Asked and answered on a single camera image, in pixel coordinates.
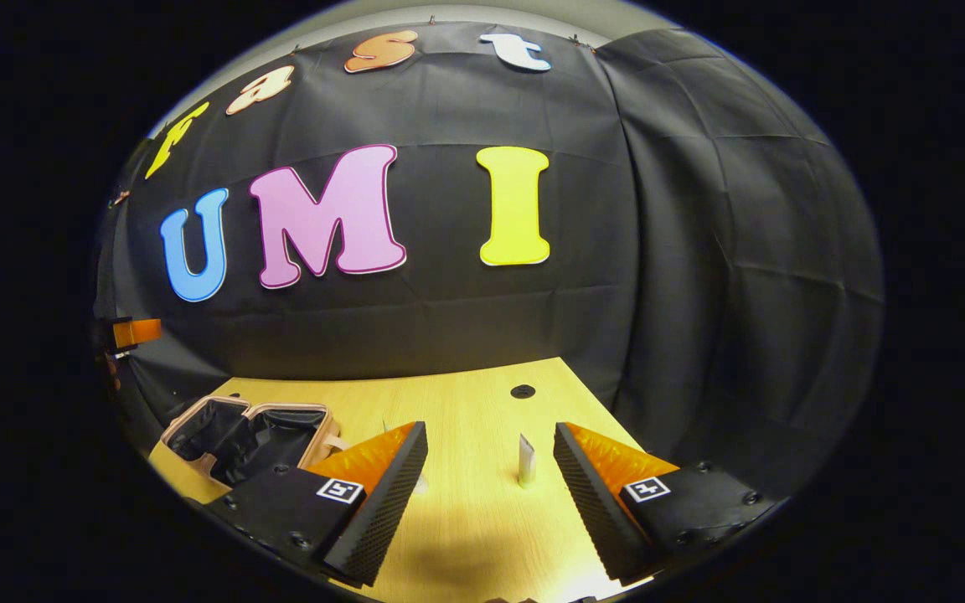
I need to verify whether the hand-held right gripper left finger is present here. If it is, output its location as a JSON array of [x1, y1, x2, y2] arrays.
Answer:
[[204, 420, 430, 588]]

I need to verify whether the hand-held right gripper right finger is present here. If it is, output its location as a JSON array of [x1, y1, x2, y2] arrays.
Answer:
[[554, 420, 787, 586]]

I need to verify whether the black backdrop cloth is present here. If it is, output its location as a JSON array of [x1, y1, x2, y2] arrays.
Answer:
[[93, 21, 884, 503]]

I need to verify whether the pink suitcase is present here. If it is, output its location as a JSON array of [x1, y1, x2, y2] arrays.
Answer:
[[160, 396, 349, 488]]

